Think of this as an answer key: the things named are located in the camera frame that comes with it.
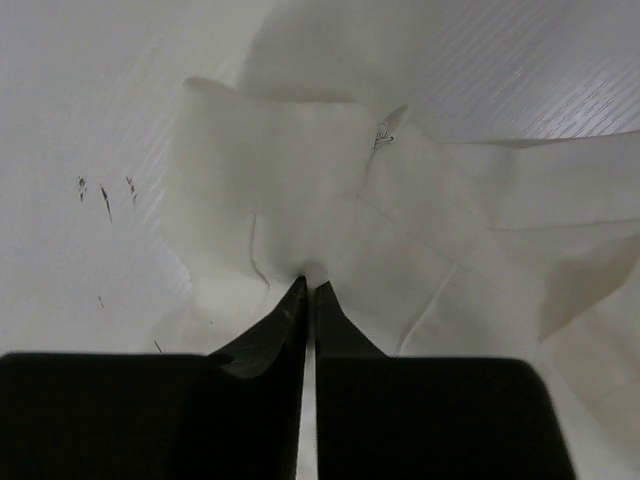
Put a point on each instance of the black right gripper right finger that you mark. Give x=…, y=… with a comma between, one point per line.
x=384, y=417

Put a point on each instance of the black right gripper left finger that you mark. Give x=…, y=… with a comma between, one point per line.
x=230, y=414

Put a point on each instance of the white pleated skirt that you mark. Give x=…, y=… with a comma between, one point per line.
x=432, y=249

